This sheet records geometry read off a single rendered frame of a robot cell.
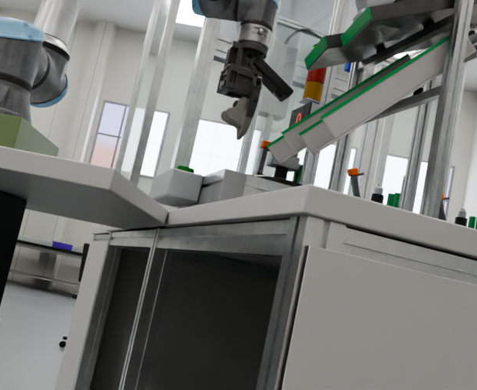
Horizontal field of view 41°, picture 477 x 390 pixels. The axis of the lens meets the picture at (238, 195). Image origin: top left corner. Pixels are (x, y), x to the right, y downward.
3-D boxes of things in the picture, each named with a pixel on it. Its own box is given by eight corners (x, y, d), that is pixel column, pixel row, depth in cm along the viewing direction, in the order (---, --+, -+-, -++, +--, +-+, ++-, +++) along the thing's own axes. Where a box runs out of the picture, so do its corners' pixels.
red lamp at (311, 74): (310, 79, 167) (313, 61, 168) (302, 83, 172) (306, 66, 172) (327, 84, 169) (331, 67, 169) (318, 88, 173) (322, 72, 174)
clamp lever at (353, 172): (355, 200, 149) (350, 168, 149) (351, 200, 151) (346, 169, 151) (368, 198, 150) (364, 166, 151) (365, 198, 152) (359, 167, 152)
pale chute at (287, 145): (295, 153, 110) (281, 131, 110) (278, 165, 123) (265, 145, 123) (421, 73, 115) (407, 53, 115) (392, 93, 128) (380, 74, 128)
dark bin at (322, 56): (326, 49, 113) (317, 9, 114) (307, 70, 126) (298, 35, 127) (468, 23, 118) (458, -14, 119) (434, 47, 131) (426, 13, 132)
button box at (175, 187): (166, 194, 134) (173, 166, 134) (147, 200, 153) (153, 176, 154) (198, 203, 136) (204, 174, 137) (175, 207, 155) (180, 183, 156)
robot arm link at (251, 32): (264, 40, 150) (278, 29, 142) (260, 59, 149) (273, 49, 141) (235, 30, 147) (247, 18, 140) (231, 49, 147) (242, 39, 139)
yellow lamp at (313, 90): (307, 97, 166) (310, 79, 167) (299, 100, 171) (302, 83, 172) (324, 102, 168) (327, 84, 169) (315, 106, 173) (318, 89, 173)
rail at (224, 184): (214, 218, 121) (226, 163, 123) (134, 227, 205) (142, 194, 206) (241, 225, 123) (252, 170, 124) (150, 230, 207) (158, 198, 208)
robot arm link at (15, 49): (-39, 66, 127) (-23, 4, 129) (-9, 90, 140) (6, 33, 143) (18, 73, 126) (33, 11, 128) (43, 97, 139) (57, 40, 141)
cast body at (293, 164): (272, 163, 142) (278, 133, 143) (265, 165, 146) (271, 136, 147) (306, 172, 144) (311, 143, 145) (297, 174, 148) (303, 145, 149)
